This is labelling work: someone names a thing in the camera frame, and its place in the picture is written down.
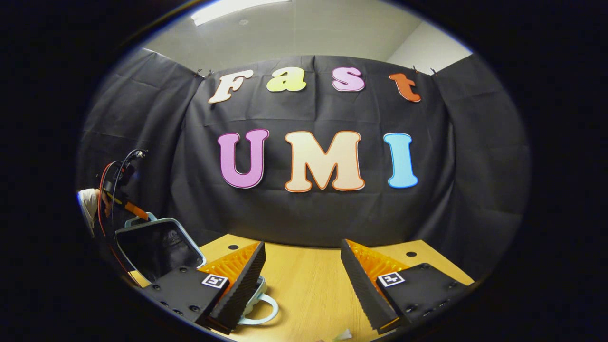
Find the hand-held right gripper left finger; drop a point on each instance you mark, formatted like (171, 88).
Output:
(242, 289)

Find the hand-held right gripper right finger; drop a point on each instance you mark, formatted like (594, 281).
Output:
(363, 289)

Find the ceiling light panel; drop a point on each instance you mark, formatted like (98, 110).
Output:
(228, 9)

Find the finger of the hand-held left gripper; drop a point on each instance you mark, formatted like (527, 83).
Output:
(135, 210)

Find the light blue suitcase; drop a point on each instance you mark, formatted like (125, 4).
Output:
(156, 247)

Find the black backdrop cloth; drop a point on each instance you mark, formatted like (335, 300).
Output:
(304, 213)

